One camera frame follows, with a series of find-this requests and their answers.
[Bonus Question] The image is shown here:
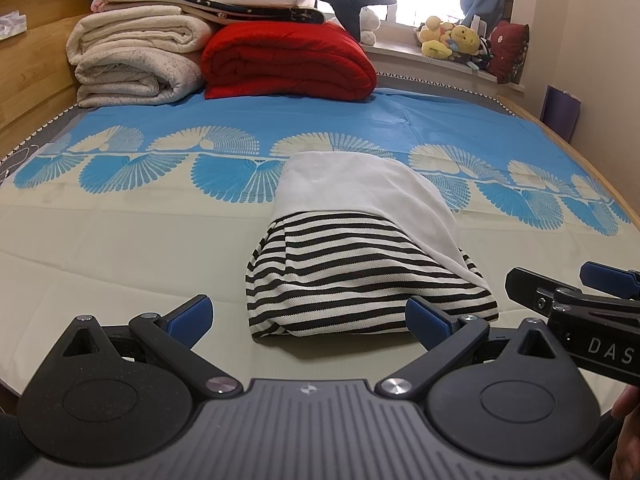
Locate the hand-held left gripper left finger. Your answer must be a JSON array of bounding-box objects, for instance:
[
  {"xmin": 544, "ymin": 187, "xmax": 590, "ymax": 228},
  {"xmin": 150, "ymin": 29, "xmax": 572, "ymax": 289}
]
[{"xmin": 57, "ymin": 294, "xmax": 241, "ymax": 401}]

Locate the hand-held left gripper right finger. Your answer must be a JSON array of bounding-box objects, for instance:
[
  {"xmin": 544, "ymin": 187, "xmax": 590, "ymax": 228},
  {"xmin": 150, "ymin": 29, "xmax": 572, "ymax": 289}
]
[{"xmin": 375, "ymin": 296, "xmax": 573, "ymax": 401}]

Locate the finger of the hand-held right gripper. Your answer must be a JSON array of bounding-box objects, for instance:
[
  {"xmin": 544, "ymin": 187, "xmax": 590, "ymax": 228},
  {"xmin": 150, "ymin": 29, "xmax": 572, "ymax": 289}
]
[
  {"xmin": 505, "ymin": 267, "xmax": 640, "ymax": 317},
  {"xmin": 580, "ymin": 261, "xmax": 640, "ymax": 301}
]

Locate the striped and white sweater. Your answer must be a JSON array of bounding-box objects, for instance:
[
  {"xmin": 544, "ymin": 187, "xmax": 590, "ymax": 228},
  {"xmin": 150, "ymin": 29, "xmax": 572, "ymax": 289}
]
[{"xmin": 244, "ymin": 151, "xmax": 501, "ymax": 338}]

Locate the person's right hand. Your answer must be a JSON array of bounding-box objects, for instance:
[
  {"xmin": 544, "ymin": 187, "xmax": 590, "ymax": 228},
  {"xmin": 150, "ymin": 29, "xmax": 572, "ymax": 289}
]
[{"xmin": 611, "ymin": 387, "xmax": 640, "ymax": 421}]

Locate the blue cream printed bed sheet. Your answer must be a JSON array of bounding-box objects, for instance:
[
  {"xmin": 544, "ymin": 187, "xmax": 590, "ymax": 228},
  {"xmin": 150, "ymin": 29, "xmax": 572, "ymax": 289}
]
[{"xmin": 0, "ymin": 87, "xmax": 640, "ymax": 411}]

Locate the purple bag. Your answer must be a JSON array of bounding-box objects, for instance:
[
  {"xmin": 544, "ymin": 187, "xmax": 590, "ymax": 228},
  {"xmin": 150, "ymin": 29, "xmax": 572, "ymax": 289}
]
[{"xmin": 540, "ymin": 85, "xmax": 583, "ymax": 142}]

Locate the dark red cushion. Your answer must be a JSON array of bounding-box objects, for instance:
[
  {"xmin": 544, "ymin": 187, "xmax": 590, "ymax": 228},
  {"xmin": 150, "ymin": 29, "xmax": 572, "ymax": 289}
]
[{"xmin": 487, "ymin": 20, "xmax": 531, "ymax": 85}]

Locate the textured cream folded quilt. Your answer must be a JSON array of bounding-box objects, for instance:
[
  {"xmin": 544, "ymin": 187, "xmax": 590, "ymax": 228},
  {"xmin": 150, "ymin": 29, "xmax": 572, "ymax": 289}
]
[{"xmin": 75, "ymin": 51, "xmax": 207, "ymax": 109}]

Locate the round yellow plush toy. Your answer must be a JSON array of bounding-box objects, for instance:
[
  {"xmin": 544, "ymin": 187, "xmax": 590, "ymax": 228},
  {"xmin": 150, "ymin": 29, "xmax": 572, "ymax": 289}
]
[{"xmin": 449, "ymin": 24, "xmax": 485, "ymax": 57}]

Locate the yellow duck plush toy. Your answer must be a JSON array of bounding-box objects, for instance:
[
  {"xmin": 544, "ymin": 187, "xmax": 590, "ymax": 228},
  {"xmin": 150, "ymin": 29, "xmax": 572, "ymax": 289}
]
[{"xmin": 420, "ymin": 15, "xmax": 453, "ymax": 60}]

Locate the window sill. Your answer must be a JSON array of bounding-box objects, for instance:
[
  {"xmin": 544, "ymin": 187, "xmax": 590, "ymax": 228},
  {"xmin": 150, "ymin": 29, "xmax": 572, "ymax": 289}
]
[{"xmin": 360, "ymin": 40, "xmax": 526, "ymax": 93}]

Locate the red folded quilt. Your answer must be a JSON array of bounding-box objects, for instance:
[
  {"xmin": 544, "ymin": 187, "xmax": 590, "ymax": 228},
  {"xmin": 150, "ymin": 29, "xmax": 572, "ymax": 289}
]
[{"xmin": 201, "ymin": 22, "xmax": 378, "ymax": 101}]

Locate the smooth cream folded blanket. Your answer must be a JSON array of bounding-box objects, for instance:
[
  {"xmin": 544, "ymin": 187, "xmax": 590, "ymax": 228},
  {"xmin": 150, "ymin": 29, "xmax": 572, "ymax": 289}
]
[{"xmin": 66, "ymin": 5, "xmax": 217, "ymax": 67}]

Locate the wooden headboard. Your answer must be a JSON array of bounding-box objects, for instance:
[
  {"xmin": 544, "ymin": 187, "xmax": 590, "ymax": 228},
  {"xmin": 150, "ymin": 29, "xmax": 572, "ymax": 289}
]
[{"xmin": 0, "ymin": 0, "xmax": 118, "ymax": 161}]

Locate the white plush toy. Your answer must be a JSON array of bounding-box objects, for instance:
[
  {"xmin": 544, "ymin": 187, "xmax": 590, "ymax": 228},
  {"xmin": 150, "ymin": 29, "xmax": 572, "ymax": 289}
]
[{"xmin": 357, "ymin": 6, "xmax": 382, "ymax": 46}]

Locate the dark patterned folded blanket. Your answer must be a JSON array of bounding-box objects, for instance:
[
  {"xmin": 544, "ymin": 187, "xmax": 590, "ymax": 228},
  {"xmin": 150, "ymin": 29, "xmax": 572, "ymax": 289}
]
[{"xmin": 90, "ymin": 0, "xmax": 326, "ymax": 26}]

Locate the dark teal shark plush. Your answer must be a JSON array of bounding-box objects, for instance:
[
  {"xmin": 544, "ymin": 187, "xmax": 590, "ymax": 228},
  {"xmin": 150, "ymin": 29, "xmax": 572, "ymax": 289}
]
[{"xmin": 185, "ymin": 0, "xmax": 398, "ymax": 43}]

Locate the tissue box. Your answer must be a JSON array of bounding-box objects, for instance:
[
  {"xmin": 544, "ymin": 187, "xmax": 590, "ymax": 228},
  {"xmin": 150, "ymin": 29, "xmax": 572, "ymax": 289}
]
[{"xmin": 0, "ymin": 10, "xmax": 27, "ymax": 38}]

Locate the wooden bed frame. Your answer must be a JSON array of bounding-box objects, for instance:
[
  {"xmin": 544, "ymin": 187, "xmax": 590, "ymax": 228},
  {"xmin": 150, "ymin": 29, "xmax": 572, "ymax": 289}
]
[{"xmin": 495, "ymin": 92, "xmax": 640, "ymax": 221}]

